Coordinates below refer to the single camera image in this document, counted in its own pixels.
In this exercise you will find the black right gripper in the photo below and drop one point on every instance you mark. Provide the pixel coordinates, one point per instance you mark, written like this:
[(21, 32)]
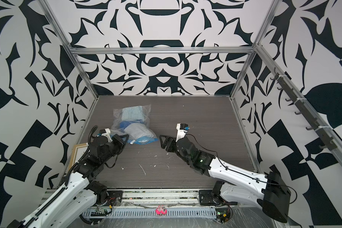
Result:
[(163, 144)]

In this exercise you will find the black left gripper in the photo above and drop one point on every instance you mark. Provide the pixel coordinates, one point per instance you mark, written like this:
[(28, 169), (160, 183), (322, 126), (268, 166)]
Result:
[(117, 139)]

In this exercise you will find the blue towel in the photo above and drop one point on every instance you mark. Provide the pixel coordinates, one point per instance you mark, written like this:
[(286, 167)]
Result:
[(130, 126)]

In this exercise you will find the grey towel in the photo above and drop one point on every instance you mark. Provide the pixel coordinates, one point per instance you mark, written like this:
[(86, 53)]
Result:
[(141, 136)]

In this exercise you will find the clear vacuum bag blue zip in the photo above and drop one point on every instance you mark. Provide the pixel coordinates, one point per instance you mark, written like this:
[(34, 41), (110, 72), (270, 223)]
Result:
[(117, 120)]

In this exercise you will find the light teal towel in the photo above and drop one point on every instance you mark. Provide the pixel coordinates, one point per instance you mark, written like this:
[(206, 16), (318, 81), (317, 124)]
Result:
[(136, 113)]

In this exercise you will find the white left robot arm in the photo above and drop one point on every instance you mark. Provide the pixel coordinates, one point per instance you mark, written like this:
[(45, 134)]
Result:
[(80, 190)]

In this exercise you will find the green circuit board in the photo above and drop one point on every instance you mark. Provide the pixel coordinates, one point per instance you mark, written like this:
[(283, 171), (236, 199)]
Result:
[(223, 216)]

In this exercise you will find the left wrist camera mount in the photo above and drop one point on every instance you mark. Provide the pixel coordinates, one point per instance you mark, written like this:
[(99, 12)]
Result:
[(106, 133)]

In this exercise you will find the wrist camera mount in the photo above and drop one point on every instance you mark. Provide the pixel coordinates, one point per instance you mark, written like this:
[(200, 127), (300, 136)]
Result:
[(182, 130), (106, 133)]

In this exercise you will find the wooden picture frame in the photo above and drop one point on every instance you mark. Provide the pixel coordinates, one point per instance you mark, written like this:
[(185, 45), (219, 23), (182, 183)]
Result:
[(77, 152)]

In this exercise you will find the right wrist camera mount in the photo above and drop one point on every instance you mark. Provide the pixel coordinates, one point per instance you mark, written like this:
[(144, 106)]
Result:
[(182, 130)]

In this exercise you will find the pink toy on rail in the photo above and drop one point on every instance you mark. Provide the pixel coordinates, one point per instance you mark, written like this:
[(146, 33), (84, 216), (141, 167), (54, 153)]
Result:
[(161, 210)]

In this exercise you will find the white slotted cable duct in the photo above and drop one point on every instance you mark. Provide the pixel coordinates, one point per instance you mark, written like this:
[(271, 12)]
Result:
[(140, 213)]

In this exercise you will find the grey wall hook rack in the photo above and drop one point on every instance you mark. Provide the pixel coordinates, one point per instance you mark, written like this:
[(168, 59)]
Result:
[(315, 121)]

